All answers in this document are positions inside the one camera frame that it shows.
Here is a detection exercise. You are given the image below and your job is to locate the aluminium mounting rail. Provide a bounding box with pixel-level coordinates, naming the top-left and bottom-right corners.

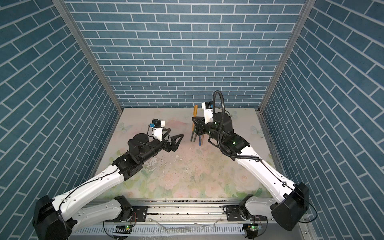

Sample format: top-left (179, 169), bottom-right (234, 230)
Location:
top-left (67, 200), bottom-right (314, 240)

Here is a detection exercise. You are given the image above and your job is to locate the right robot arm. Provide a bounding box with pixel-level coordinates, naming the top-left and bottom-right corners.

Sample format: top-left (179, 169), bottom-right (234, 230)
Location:
top-left (192, 91), bottom-right (313, 231)

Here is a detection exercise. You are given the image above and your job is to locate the floral table mat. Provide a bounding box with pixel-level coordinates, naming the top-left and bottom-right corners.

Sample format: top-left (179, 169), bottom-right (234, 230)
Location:
top-left (98, 108), bottom-right (271, 199)

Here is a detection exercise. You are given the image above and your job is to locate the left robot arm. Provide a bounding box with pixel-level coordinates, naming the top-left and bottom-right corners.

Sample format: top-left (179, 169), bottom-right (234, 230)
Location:
top-left (32, 128), bottom-right (184, 240)

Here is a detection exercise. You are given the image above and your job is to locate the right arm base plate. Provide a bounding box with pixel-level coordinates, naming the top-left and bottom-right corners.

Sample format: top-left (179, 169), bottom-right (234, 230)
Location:
top-left (222, 205), bottom-right (267, 222)

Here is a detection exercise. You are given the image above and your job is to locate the dark yellow pen cap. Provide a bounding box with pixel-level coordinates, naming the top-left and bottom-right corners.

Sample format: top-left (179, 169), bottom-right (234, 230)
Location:
top-left (193, 105), bottom-right (198, 117)

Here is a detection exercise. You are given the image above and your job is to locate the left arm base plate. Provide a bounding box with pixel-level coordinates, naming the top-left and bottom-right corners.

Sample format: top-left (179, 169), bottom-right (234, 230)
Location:
top-left (106, 206), bottom-right (148, 223)

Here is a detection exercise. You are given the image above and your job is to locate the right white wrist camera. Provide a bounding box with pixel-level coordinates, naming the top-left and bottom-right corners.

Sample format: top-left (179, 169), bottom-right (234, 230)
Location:
top-left (202, 101), bottom-right (214, 124)

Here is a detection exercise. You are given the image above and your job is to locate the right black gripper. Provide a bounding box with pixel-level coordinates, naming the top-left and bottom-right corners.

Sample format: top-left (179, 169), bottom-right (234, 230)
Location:
top-left (194, 115), bottom-right (225, 144)

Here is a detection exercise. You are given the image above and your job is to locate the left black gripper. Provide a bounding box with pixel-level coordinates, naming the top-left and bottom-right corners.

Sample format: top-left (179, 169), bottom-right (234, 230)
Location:
top-left (137, 127), bottom-right (183, 165)

